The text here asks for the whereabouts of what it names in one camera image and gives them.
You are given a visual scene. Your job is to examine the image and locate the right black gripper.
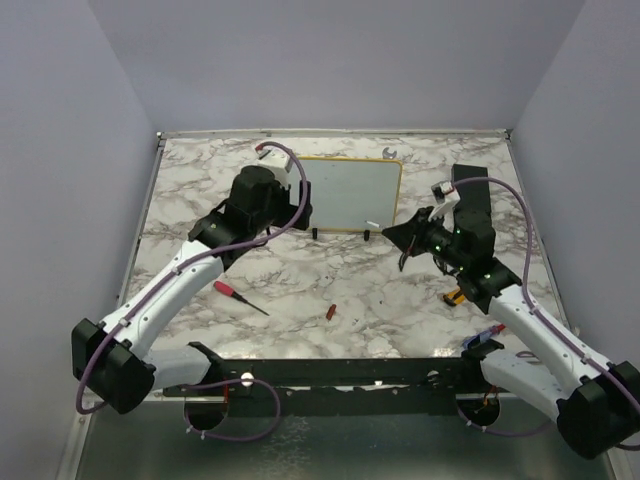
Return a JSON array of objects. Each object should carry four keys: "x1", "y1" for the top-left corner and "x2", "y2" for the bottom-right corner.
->
[{"x1": 384, "y1": 205, "x2": 469, "y2": 271}]

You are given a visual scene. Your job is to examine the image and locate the red marker cap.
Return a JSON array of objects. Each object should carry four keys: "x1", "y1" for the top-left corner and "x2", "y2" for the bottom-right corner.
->
[{"x1": 325, "y1": 304, "x2": 337, "y2": 321}]

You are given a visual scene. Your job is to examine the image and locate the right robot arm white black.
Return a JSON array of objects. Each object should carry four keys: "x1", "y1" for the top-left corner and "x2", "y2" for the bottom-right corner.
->
[{"x1": 382, "y1": 208, "x2": 639, "y2": 459}]

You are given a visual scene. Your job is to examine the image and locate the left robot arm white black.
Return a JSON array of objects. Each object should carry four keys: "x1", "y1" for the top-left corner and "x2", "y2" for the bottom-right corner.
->
[{"x1": 71, "y1": 165, "x2": 312, "y2": 414}]

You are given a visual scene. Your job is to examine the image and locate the yellow framed whiteboard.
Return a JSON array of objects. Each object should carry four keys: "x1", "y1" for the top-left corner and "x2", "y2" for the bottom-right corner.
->
[{"x1": 300, "y1": 157, "x2": 403, "y2": 233}]

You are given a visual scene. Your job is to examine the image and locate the black rectangular box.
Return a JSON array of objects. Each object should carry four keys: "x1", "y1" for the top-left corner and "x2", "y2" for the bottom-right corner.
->
[{"x1": 451, "y1": 163, "x2": 492, "y2": 224}]

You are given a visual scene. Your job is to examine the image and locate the yellow black utility knife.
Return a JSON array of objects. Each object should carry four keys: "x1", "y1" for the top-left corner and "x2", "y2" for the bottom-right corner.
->
[{"x1": 441, "y1": 289, "x2": 466, "y2": 308}]

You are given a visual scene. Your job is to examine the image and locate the silver wrench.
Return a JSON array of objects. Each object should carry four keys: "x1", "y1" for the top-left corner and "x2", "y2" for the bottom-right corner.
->
[{"x1": 382, "y1": 147, "x2": 397, "y2": 159}]

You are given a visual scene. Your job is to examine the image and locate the blue red marker pen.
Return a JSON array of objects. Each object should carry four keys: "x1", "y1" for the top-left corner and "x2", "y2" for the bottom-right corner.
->
[{"x1": 462, "y1": 323, "x2": 505, "y2": 350}]

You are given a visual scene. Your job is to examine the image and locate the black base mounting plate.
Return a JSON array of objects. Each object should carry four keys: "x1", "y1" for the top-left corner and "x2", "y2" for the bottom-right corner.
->
[{"x1": 162, "y1": 357, "x2": 521, "y2": 417}]

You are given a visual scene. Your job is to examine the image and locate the black handled pliers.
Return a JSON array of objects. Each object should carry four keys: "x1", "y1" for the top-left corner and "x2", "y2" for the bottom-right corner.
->
[{"x1": 398, "y1": 250, "x2": 413, "y2": 272}]

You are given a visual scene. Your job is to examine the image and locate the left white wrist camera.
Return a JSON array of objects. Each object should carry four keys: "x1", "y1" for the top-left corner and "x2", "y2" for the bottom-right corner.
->
[{"x1": 256, "y1": 146, "x2": 294, "y2": 189}]

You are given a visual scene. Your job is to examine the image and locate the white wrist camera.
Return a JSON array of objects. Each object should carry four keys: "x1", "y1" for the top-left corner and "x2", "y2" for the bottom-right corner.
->
[
  {"x1": 429, "y1": 181, "x2": 460, "y2": 221},
  {"x1": 256, "y1": 146, "x2": 294, "y2": 189}
]

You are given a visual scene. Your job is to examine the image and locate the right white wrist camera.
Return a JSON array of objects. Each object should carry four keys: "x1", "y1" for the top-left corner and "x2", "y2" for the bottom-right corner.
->
[{"x1": 429, "y1": 181, "x2": 460, "y2": 221}]

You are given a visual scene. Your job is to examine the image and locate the red handled screwdriver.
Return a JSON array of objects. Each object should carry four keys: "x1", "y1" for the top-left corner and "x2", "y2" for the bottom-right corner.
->
[{"x1": 213, "y1": 280, "x2": 268, "y2": 316}]

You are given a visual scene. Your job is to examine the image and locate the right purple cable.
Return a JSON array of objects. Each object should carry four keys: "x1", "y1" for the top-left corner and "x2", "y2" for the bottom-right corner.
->
[{"x1": 442, "y1": 177, "x2": 640, "y2": 451}]

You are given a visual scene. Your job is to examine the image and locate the purple cable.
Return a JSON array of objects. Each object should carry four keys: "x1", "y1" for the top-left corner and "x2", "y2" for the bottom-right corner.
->
[
  {"x1": 442, "y1": 177, "x2": 640, "y2": 451},
  {"x1": 74, "y1": 141, "x2": 309, "y2": 443}
]

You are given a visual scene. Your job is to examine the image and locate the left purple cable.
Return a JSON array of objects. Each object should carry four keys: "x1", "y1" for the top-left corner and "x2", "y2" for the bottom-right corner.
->
[{"x1": 74, "y1": 141, "x2": 309, "y2": 443}]

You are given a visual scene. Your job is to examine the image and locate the aluminium table frame rail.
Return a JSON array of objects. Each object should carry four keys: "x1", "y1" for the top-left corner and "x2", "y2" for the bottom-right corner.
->
[{"x1": 54, "y1": 128, "x2": 621, "y2": 480}]

